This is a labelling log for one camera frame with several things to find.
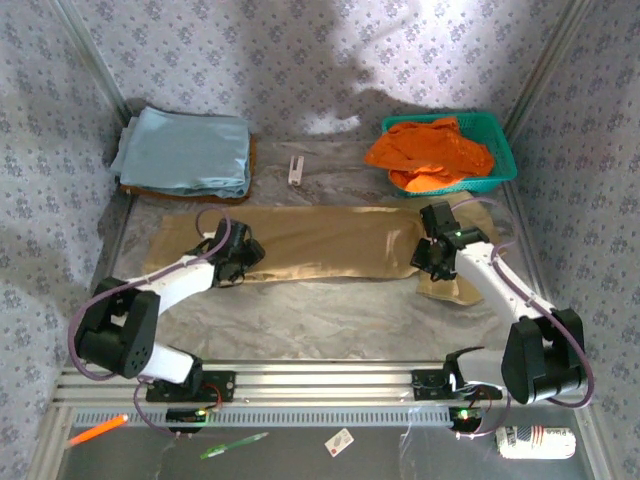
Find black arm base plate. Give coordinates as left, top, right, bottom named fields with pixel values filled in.
left=144, top=369, right=236, bottom=404
left=410, top=368, right=504, bottom=401

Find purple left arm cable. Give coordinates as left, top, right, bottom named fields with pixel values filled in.
left=67, top=207, right=234, bottom=439

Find white and red card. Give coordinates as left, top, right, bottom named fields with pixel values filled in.
left=323, top=428, right=355, bottom=456

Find orange pen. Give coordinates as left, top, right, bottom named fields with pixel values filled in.
left=67, top=413, right=130, bottom=448

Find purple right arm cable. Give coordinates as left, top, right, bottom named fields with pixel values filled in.
left=447, top=197, right=596, bottom=441

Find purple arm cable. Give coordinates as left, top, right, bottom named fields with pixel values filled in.
left=67, top=207, right=234, bottom=439
left=447, top=197, right=596, bottom=441

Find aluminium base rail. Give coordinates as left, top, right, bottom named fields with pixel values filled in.
left=52, top=357, right=596, bottom=409

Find light blue folded trousers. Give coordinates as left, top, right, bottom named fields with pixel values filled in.
left=109, top=106, right=251, bottom=197

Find teal plastic basket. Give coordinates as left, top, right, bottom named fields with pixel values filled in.
left=380, top=112, right=518, bottom=199

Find orange trousers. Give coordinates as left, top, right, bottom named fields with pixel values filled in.
left=363, top=117, right=496, bottom=194

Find black controller with green light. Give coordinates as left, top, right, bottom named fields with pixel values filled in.
left=165, top=407, right=209, bottom=434
left=448, top=407, right=484, bottom=432

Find white can with flag print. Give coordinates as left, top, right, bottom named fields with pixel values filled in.
left=494, top=424, right=577, bottom=461

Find green pen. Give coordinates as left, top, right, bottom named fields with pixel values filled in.
left=199, top=432, right=270, bottom=460

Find grey slotted cable duct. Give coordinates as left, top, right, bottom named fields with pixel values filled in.
left=72, top=405, right=456, bottom=429

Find aluminium frame post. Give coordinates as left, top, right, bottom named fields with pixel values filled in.
left=502, top=0, right=597, bottom=132
left=49, top=0, right=132, bottom=126

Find beige trousers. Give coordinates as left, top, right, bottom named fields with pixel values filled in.
left=144, top=189, right=501, bottom=306

